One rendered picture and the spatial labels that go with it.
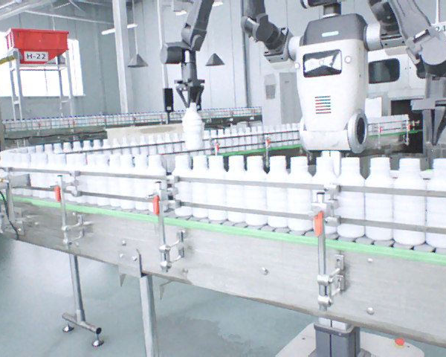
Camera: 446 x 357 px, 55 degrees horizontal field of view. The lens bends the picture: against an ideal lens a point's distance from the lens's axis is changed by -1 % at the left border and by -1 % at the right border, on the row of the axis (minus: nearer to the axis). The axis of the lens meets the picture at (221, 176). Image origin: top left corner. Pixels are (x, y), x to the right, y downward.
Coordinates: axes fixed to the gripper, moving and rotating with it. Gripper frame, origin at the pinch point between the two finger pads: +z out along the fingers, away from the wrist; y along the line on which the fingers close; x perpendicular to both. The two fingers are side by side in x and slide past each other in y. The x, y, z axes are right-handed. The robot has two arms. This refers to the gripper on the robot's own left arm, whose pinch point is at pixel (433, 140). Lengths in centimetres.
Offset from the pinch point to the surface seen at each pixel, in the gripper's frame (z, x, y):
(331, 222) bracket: 22.3, -18.5, -14.6
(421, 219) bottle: 19.8, -15.2, 2.1
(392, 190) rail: 15.1, -19.0, -2.7
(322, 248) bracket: 27.9, -22.0, -14.3
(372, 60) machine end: -184, 328, -135
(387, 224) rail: 21.6, -16.6, -3.7
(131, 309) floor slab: 85, 109, -202
